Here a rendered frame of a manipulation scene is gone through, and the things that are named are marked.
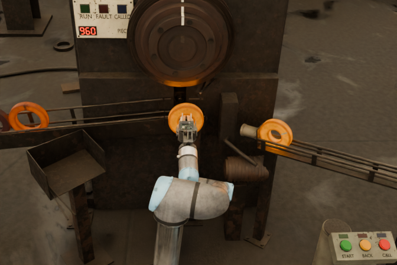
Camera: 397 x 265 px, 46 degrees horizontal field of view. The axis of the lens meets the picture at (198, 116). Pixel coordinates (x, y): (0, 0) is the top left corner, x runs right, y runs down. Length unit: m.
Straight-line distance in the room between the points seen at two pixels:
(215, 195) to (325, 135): 2.11
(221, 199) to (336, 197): 1.59
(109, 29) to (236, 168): 0.88
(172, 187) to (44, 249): 1.32
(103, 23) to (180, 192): 0.99
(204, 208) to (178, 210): 0.08
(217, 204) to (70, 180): 0.83
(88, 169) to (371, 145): 2.11
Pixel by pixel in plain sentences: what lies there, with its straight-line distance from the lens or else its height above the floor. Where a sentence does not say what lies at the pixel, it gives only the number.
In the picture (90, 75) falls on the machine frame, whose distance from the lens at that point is 2.27.
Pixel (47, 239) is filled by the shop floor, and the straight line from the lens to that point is 2.69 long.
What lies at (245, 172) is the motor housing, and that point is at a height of 0.50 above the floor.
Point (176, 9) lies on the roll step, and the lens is 1.93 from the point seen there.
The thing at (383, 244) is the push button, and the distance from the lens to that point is 1.94.
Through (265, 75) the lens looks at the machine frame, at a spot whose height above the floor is 0.87.
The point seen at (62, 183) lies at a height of 0.59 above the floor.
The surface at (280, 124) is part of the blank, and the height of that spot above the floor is 0.78.
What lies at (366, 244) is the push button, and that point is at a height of 0.61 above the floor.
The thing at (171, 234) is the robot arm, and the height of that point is 0.82.
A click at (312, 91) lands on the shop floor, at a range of 3.99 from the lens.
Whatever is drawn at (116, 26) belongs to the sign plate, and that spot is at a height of 1.12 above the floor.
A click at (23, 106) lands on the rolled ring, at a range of 2.31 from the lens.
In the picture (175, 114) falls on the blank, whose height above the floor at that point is 0.86.
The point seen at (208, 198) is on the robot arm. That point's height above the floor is 0.96.
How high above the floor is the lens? 1.97
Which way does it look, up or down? 34 degrees down
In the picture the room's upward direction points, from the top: 2 degrees clockwise
